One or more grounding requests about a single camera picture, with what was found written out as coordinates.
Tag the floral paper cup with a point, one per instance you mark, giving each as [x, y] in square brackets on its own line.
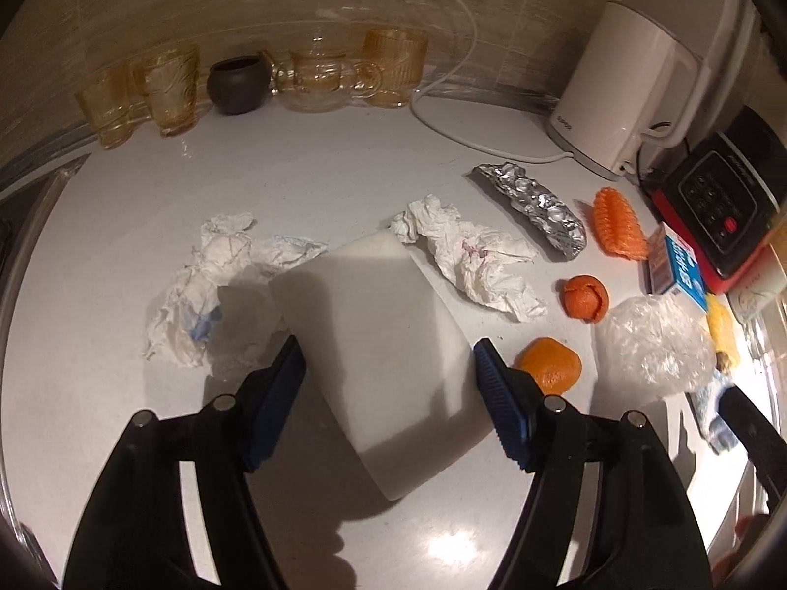
[759, 289]

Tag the brown nut shell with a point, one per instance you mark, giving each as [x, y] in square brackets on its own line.
[727, 361]

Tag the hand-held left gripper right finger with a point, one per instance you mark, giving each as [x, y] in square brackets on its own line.
[501, 405]

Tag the amber glass tumbler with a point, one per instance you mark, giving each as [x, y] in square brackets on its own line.
[107, 107]
[396, 64]
[167, 89]

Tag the orange foam fruit net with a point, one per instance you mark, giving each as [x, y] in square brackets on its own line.
[618, 224]

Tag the crumpled clear plastic wrap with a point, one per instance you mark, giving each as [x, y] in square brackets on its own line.
[652, 344]

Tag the yellow foam fruit net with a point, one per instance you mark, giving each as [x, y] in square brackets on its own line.
[720, 326]

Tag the black and red soymilk maker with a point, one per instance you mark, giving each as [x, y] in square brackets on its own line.
[719, 203]

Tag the crumpled tissue with pink stain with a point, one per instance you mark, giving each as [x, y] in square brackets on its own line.
[473, 258]

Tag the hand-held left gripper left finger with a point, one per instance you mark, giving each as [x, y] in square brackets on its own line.
[273, 405]

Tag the crumpled tissue with blue stain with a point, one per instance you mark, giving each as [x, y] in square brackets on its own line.
[203, 283]

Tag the dark ceramic cup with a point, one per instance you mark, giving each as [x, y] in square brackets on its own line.
[237, 86]

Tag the blue and white milk carton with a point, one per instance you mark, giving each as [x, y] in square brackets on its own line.
[682, 264]

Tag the curled orange peel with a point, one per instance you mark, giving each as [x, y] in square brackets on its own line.
[583, 298]

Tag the crumpled aluminium foil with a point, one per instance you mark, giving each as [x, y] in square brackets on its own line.
[535, 206]

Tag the domed orange peel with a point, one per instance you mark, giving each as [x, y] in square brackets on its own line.
[550, 365]

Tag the clear glass teapot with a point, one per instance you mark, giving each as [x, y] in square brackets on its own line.
[316, 77]

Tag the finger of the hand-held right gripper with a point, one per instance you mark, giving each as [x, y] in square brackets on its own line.
[753, 433]

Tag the white electric kettle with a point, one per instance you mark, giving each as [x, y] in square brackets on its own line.
[621, 86]

